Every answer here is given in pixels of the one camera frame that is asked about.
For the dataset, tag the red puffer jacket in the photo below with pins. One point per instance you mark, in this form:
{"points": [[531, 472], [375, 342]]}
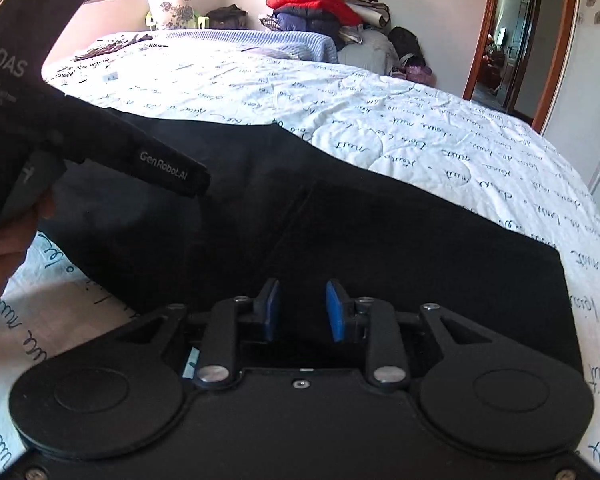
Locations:
{"points": [[315, 2]]}

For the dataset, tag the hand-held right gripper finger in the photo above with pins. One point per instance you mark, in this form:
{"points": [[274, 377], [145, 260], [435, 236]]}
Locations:
{"points": [[336, 317]]}

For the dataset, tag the black backpack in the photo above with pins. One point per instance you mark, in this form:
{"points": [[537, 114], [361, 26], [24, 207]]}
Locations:
{"points": [[407, 45]]}

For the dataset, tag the wooden door frame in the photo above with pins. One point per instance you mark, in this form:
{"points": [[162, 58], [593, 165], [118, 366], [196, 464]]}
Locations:
{"points": [[555, 60]]}

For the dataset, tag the white printed quilt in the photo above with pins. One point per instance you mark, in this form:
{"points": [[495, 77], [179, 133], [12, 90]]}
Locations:
{"points": [[430, 125]]}

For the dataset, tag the grey bag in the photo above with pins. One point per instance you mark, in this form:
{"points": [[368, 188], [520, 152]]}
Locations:
{"points": [[370, 52]]}

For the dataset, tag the black pants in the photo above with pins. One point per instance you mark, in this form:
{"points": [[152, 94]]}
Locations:
{"points": [[380, 220]]}

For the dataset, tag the person's left hand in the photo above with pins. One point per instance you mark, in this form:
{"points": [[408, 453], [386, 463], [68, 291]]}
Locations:
{"points": [[0, 265]]}

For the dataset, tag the brown bag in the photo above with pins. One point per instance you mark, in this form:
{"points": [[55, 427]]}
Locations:
{"points": [[227, 17]]}

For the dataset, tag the white wardrobe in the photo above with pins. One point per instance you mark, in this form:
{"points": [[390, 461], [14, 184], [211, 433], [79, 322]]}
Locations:
{"points": [[590, 85]]}

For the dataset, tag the brown patterned cloth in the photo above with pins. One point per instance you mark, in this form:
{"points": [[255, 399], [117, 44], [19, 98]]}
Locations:
{"points": [[115, 46]]}

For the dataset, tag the small quilt label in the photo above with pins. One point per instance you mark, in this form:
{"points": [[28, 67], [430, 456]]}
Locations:
{"points": [[110, 76]]}

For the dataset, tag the blue knitted blanket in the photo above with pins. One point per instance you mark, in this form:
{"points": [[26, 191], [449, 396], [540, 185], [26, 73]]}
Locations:
{"points": [[260, 42]]}

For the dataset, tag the purple cloth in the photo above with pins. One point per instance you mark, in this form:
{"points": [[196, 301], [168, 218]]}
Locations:
{"points": [[420, 75]]}

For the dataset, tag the navy puffer jacket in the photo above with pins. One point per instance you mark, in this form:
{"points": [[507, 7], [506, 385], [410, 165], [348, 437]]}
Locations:
{"points": [[305, 21]]}

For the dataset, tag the floral white pillow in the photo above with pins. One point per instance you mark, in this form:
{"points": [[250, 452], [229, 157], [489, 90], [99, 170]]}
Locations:
{"points": [[172, 7]]}

